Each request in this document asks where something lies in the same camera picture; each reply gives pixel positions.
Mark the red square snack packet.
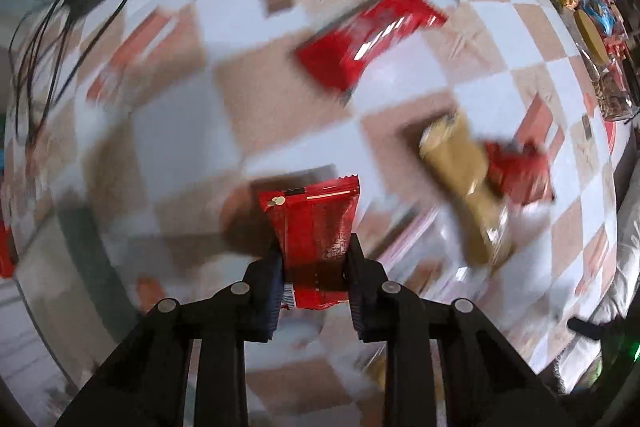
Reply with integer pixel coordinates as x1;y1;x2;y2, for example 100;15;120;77
258;176;360;310

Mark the gold long snack packet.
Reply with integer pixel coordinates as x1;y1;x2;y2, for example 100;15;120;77
419;112;513;270

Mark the crumpled dark red wrapper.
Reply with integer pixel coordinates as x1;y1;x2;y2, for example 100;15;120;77
485;141;555;207

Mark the red KitKat wrapper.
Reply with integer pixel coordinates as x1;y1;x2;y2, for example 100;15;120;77
294;0;447;96

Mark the bag of peanuts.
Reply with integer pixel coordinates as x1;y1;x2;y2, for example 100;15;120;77
594;60;636;121

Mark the yellow round lid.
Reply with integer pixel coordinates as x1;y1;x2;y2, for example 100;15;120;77
574;10;608;65

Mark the black cable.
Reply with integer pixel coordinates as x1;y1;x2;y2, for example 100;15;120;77
8;0;144;143

